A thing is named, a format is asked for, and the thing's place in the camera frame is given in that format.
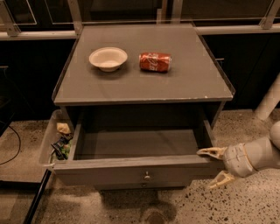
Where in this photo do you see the grey bottom drawer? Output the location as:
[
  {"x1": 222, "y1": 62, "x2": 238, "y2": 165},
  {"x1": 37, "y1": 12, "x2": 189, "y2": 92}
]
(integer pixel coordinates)
[{"x1": 94, "y1": 180, "x2": 192, "y2": 191}]

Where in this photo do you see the red cola can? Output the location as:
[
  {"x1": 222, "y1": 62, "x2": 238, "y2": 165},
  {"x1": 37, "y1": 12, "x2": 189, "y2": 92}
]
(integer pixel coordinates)
[{"x1": 139, "y1": 52, "x2": 172, "y2": 73}]

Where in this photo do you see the green snack bag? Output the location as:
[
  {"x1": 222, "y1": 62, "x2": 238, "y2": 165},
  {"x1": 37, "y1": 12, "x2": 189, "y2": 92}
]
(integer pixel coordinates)
[{"x1": 51, "y1": 134, "x2": 73, "y2": 160}]

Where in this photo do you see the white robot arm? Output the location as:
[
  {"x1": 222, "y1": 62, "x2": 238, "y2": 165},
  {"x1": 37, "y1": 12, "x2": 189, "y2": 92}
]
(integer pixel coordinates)
[{"x1": 197, "y1": 74, "x2": 280, "y2": 189}]

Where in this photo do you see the grey top drawer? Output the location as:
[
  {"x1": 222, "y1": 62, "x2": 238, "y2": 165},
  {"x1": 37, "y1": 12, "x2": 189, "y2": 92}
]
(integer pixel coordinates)
[{"x1": 52, "y1": 116, "x2": 226, "y2": 187}]

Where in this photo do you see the white paper bowl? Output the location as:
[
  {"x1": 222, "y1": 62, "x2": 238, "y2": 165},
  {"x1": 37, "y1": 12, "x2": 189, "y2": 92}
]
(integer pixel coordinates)
[{"x1": 88, "y1": 47, "x2": 128, "y2": 72}]

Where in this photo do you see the black floor bar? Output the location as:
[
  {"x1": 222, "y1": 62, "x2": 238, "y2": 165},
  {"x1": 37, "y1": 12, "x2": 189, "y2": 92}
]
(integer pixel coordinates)
[{"x1": 23, "y1": 170, "x2": 52, "y2": 224}]

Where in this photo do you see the grey drawer cabinet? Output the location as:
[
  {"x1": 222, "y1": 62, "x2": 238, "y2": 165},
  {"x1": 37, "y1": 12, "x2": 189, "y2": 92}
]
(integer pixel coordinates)
[{"x1": 52, "y1": 24, "x2": 236, "y2": 192}]

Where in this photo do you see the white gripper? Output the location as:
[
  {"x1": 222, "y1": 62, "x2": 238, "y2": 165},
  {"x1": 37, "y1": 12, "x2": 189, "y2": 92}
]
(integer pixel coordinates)
[{"x1": 197, "y1": 143, "x2": 257, "y2": 189}]

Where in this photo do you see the metal railing frame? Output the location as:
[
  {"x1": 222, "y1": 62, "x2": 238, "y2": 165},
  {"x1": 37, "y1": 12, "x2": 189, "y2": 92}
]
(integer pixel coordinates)
[{"x1": 0, "y1": 0, "x2": 280, "y2": 40}]

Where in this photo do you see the black floor cable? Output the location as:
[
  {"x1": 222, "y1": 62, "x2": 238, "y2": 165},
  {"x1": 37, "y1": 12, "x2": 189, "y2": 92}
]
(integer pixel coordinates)
[{"x1": 0, "y1": 121, "x2": 23, "y2": 166}]

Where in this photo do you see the grey drawer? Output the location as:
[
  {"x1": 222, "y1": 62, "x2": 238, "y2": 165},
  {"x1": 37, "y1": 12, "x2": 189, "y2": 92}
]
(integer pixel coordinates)
[
  {"x1": 94, "y1": 180, "x2": 192, "y2": 191},
  {"x1": 52, "y1": 116, "x2": 226, "y2": 187}
]

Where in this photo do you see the crumpled tan paper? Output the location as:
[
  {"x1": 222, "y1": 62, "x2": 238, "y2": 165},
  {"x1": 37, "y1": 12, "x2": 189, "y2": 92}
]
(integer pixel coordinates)
[{"x1": 57, "y1": 122, "x2": 71, "y2": 135}]

